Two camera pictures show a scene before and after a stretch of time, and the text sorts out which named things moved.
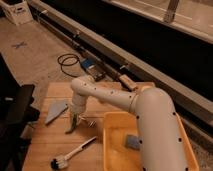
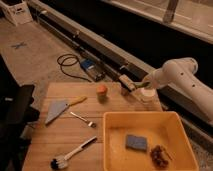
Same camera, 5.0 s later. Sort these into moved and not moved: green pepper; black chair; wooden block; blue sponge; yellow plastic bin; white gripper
Moved: white gripper; green pepper
Not moved: yellow plastic bin; blue sponge; wooden block; black chair
